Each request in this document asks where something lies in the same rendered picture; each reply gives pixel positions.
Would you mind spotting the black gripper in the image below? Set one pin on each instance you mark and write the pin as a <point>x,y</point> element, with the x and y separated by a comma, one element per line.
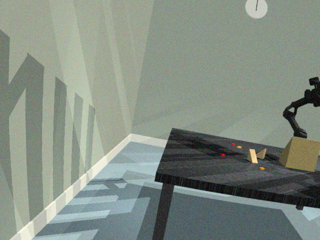
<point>315,92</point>

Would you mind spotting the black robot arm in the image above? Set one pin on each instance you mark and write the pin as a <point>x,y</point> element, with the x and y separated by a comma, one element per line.
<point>290,116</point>

